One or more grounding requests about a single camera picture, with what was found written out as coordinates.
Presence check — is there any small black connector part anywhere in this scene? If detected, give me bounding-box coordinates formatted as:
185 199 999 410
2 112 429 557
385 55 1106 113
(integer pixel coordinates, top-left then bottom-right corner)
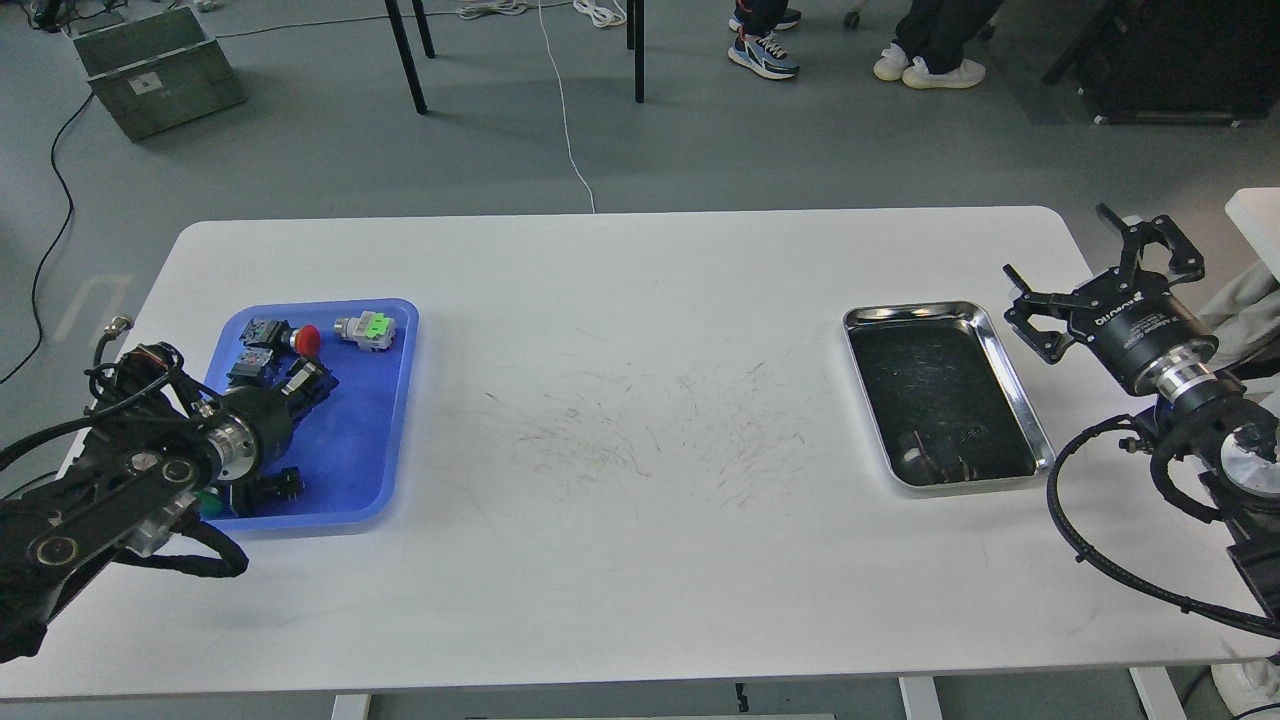
229 468 305 518

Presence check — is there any red push button part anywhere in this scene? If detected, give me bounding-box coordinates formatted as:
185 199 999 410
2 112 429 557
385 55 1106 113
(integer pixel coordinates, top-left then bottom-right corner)
285 324 323 357

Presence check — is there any white sneaker right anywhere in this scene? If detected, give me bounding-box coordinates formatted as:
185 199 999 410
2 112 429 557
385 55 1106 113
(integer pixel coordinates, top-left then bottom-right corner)
902 54 987 91

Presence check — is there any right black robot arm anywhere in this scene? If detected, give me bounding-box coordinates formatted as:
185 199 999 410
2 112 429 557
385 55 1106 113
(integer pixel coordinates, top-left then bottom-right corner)
1004 204 1279 638

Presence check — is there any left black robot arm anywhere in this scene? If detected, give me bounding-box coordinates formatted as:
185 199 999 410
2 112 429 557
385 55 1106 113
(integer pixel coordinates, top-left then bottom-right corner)
1 320 338 661

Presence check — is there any grey cloth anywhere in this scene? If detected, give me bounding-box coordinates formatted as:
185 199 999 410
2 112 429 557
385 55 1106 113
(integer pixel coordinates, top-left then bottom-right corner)
1198 260 1279 370

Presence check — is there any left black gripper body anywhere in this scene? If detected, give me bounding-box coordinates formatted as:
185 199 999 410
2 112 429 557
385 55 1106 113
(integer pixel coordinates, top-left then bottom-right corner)
206 387 294 486

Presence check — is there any grey plastic crate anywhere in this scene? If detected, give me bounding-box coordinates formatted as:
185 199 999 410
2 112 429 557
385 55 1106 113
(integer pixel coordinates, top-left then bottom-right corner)
72 6 247 142

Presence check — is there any black table leg front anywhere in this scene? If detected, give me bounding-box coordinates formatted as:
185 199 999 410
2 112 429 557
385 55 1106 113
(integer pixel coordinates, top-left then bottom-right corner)
383 0 436 117

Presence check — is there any white cable on floor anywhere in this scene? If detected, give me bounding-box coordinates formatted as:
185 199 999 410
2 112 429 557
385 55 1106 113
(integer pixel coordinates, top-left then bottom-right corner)
456 0 628 215

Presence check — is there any steel tray with black mat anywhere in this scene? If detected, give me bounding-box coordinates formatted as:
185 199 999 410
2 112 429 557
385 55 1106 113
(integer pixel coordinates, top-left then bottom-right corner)
844 300 1056 496

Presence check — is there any white sneaker left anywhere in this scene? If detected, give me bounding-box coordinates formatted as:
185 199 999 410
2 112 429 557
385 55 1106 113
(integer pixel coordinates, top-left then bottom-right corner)
873 42 913 82

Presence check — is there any black switch block part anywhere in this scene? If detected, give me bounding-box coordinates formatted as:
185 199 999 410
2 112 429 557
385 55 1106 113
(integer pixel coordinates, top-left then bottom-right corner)
227 319 294 388

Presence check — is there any black table leg right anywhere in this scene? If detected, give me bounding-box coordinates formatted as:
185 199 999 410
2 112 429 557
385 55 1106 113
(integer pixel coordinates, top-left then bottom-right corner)
623 0 646 104

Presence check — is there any black equipment case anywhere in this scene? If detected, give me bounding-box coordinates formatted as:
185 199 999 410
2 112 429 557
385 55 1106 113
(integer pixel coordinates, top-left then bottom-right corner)
1041 1 1279 124

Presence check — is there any blue sneaker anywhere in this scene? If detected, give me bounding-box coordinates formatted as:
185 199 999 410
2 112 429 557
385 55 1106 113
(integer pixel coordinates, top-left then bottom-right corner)
727 31 799 81

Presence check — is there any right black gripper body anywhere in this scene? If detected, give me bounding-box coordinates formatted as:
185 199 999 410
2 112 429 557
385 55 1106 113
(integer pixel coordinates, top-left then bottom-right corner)
1078 270 1219 397

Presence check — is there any grey part with green top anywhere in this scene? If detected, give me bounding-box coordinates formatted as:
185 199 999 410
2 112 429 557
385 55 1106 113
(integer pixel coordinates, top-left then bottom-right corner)
333 311 398 352

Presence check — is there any blue plastic tray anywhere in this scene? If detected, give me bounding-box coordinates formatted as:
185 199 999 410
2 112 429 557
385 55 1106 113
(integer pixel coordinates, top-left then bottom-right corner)
204 299 419 536

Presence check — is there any black cable on floor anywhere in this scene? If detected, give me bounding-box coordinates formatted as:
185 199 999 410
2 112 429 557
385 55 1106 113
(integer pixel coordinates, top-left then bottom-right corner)
0 90 97 386

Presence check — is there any black table leg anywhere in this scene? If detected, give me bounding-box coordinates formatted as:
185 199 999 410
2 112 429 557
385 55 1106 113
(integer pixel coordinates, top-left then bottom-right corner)
383 0 436 117
623 0 646 104

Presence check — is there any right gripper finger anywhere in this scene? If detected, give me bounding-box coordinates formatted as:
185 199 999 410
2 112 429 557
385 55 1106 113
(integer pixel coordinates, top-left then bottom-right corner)
1002 264 1096 365
1096 204 1204 290

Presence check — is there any green button part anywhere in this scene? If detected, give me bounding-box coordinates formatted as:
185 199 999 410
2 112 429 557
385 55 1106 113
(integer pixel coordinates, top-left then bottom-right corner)
195 487 228 519

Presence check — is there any white sneaker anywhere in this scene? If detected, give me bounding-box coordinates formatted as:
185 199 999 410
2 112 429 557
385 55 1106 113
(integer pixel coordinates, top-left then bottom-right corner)
873 42 913 82
902 54 987 91

